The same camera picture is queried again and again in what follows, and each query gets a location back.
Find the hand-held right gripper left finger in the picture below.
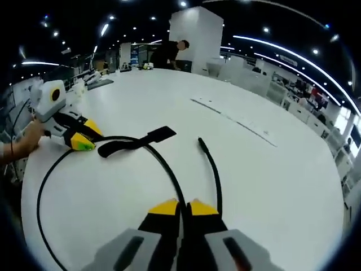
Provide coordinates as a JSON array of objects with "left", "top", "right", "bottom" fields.
[{"left": 81, "top": 198, "right": 181, "bottom": 271}]

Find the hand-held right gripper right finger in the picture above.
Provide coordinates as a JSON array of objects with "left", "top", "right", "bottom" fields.
[{"left": 180, "top": 198, "right": 276, "bottom": 271}]

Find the black Velcro strap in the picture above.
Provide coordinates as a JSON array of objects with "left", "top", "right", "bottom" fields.
[{"left": 97, "top": 126, "right": 178, "bottom": 159}]

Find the black charging cable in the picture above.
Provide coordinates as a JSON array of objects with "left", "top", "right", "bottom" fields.
[{"left": 36, "top": 135, "right": 223, "bottom": 271}]

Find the black desk mat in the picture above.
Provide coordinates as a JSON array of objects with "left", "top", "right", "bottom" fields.
[{"left": 87, "top": 78, "right": 115, "bottom": 91}]

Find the person's left hand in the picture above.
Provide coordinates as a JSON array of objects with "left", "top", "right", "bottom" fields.
[{"left": 12, "top": 118, "right": 48, "bottom": 159}]

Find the white square pillar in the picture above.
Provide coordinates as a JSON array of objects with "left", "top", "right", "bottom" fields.
[{"left": 168, "top": 6, "right": 225, "bottom": 75}]

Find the row of white office desks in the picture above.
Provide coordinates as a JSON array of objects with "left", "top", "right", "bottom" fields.
[{"left": 205, "top": 56, "right": 361, "bottom": 176}]

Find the long ceiling light strip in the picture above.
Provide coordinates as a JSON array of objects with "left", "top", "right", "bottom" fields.
[{"left": 232, "top": 35, "right": 361, "bottom": 113}]

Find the desk cable channel strip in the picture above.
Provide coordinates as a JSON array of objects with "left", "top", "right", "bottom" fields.
[{"left": 190, "top": 98, "right": 279, "bottom": 148}]

